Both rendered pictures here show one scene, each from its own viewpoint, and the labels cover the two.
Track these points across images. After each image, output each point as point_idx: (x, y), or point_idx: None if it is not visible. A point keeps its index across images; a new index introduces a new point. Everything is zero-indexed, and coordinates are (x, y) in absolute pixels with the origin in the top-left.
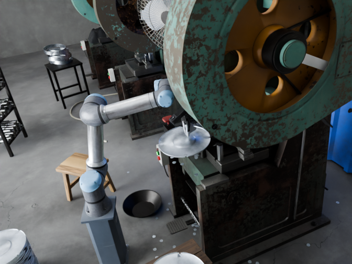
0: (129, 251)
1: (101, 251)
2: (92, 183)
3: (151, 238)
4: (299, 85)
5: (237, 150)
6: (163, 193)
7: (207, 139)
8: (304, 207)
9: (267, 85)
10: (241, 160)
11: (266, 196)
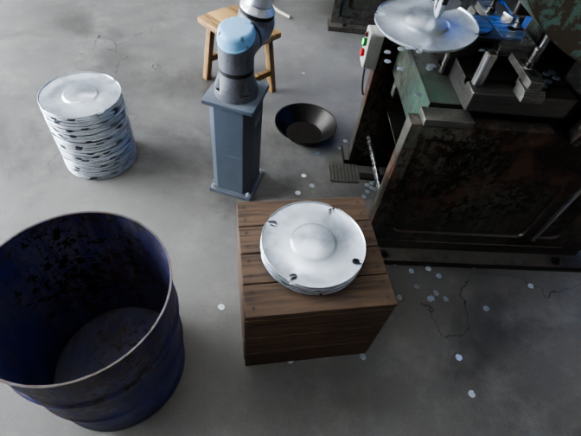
0: (261, 180)
1: (220, 160)
2: (237, 39)
3: (298, 176)
4: None
5: (514, 80)
6: (341, 122)
7: (470, 35)
8: (558, 231)
9: None
10: (514, 101)
11: (514, 186)
